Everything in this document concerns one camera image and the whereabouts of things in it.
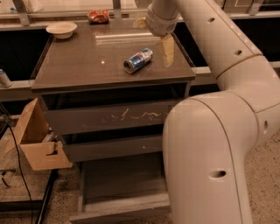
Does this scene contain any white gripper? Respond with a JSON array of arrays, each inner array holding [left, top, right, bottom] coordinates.
[[133, 3, 179, 67]]

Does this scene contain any grey metal railing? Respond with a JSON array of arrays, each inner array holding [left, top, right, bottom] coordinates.
[[0, 0, 280, 102]]

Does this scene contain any open cardboard box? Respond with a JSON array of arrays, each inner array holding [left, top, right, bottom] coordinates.
[[5, 99, 73, 171]]

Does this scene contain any grey middle drawer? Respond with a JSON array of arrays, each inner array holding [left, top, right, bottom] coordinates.
[[63, 135, 162, 162]]

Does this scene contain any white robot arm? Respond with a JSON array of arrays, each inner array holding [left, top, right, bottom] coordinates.
[[145, 0, 280, 224]]

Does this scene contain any blue silver redbull can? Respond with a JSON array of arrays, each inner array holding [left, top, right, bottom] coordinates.
[[123, 48, 153, 74]]

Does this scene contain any black cable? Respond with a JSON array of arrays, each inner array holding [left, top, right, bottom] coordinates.
[[5, 121, 35, 224]]

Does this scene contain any white bowl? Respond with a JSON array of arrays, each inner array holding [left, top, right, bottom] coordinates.
[[46, 21, 77, 39]]

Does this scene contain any crumpled red chip bag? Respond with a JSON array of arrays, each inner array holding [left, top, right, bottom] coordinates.
[[87, 10, 109, 24]]

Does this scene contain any grey top drawer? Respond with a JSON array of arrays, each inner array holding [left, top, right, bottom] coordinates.
[[45, 101, 178, 135]]

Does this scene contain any grey drawer cabinet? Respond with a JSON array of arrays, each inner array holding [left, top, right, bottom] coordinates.
[[31, 19, 195, 162]]

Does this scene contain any grey open bottom drawer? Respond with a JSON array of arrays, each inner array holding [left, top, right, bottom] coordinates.
[[70, 152, 170, 224]]

